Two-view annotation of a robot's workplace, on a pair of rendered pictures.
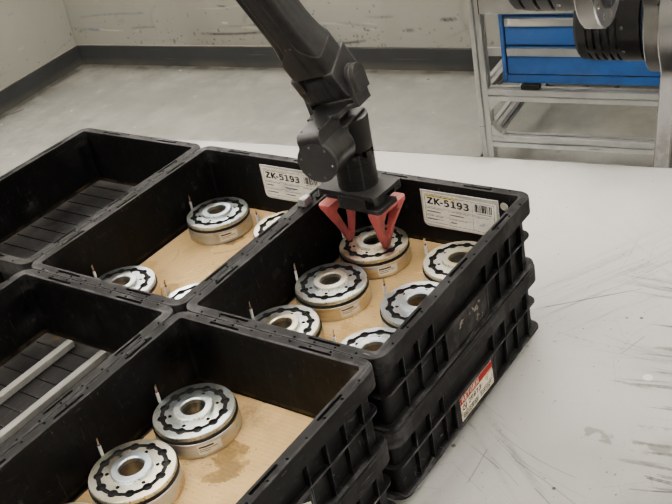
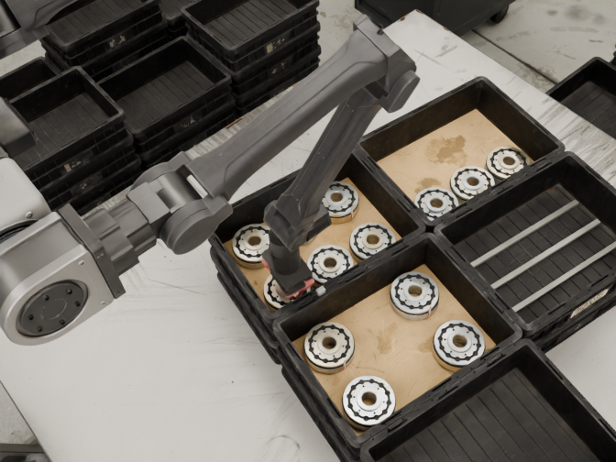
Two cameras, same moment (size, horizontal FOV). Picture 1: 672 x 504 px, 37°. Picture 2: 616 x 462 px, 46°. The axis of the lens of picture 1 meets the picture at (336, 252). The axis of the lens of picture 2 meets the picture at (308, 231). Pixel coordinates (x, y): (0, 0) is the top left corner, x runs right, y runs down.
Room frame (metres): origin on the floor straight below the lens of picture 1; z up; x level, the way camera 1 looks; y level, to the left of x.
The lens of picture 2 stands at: (2.01, 0.28, 2.21)
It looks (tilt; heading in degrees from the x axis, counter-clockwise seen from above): 55 degrees down; 201
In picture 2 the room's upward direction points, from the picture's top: 4 degrees counter-clockwise
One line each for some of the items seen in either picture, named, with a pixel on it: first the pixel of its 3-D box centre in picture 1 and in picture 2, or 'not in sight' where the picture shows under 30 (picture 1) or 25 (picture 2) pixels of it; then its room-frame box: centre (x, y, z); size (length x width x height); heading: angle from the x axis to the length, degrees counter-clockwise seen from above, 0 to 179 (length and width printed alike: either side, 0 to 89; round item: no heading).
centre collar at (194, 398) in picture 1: (193, 408); (436, 203); (0.97, 0.20, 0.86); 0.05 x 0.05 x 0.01
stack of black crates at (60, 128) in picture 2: not in sight; (68, 165); (0.76, -1.04, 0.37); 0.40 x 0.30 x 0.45; 148
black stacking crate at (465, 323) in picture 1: (370, 288); (313, 241); (1.15, -0.04, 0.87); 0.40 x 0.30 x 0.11; 140
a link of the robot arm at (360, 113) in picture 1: (347, 132); (286, 239); (1.27, -0.05, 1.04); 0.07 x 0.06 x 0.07; 148
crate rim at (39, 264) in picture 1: (195, 221); (395, 331); (1.34, 0.19, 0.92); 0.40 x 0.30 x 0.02; 140
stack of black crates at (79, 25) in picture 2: not in sight; (108, 50); (0.20, -1.16, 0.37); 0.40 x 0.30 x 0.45; 148
